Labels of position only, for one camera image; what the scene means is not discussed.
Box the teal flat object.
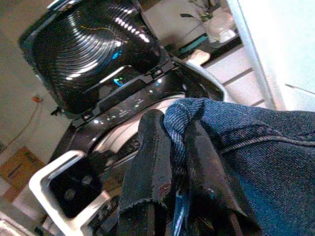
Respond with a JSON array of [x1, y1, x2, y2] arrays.
[[179, 33, 210, 55]]

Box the blue denim jeans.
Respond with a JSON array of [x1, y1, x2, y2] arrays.
[[163, 96, 315, 236]]

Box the white drawer cabinet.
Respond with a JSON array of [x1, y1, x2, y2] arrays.
[[203, 44, 273, 109]]

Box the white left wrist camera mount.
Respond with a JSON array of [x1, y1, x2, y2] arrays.
[[28, 149, 109, 236]]

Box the brown cardboard box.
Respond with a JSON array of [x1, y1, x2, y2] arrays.
[[0, 146, 46, 205]]

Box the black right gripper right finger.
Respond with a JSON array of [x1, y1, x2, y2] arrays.
[[182, 125, 262, 236]]

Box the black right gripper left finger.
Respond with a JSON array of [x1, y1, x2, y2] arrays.
[[117, 110, 178, 236]]

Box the black glossy washer lid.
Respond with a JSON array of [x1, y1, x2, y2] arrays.
[[18, 0, 171, 116]]

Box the glass vase with plant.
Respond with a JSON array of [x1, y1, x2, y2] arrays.
[[179, 0, 238, 44]]

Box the black top-load washing machine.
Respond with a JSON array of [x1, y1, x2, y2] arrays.
[[36, 56, 227, 236]]

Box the white wall cable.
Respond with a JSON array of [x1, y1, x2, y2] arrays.
[[4, 100, 41, 148]]

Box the pale pink rounded object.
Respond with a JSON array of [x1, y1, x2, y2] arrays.
[[189, 49, 212, 66]]

